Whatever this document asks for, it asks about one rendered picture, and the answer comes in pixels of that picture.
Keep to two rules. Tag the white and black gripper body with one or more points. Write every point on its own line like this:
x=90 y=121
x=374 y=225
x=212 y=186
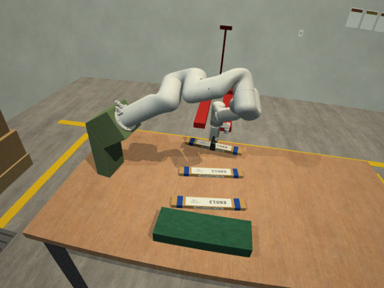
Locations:
x=214 y=132

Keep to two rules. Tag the tan box with blue bands and white label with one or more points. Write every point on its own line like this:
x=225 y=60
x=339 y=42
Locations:
x=218 y=146
x=210 y=172
x=208 y=203

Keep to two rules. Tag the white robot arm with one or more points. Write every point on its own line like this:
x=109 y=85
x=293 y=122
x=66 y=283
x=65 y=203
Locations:
x=196 y=89

